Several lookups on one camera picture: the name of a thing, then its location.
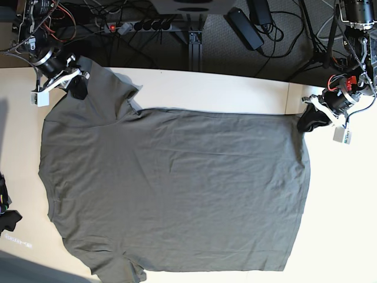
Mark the grey green T-shirt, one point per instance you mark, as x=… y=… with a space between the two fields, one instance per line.
x=132 y=191

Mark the black cloth pile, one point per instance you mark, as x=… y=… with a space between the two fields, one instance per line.
x=9 y=218

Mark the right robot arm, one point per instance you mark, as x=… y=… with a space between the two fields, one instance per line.
x=34 y=36

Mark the black power adapter brick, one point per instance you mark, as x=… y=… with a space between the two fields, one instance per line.
x=244 y=29

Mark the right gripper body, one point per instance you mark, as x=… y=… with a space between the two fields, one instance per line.
x=58 y=69

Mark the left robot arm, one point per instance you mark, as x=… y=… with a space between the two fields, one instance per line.
x=286 y=46

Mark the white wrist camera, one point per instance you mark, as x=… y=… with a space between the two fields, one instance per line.
x=342 y=135
x=40 y=98

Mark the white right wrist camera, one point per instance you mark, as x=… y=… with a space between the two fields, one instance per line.
x=342 y=135

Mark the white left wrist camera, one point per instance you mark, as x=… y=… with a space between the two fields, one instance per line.
x=40 y=98

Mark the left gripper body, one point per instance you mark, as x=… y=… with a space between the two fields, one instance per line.
x=333 y=103

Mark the aluminium frame post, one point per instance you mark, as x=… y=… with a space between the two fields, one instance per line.
x=195 y=24

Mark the black tripod stand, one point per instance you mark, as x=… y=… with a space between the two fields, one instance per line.
x=321 y=54

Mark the white power strip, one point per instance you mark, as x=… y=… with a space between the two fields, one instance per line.
x=150 y=25

